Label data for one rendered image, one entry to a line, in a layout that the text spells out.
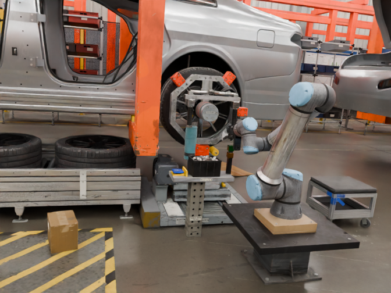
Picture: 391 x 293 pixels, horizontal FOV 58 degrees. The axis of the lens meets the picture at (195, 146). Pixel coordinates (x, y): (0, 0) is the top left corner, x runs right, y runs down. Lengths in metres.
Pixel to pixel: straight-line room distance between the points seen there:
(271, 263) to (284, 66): 1.88
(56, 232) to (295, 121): 1.53
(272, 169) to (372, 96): 3.01
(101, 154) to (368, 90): 3.34
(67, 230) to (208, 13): 2.03
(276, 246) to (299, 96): 0.77
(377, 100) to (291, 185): 2.82
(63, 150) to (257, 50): 1.84
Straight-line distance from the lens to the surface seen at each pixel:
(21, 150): 2.90
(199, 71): 2.83
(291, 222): 2.13
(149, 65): 2.50
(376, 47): 6.91
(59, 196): 2.76
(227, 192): 3.03
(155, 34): 2.52
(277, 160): 1.91
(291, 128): 1.81
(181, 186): 2.93
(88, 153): 2.77
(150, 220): 2.65
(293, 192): 2.13
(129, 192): 2.74
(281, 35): 3.40
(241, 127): 2.19
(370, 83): 4.84
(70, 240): 2.39
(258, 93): 3.31
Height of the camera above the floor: 1.16
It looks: 12 degrees down
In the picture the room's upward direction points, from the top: 4 degrees clockwise
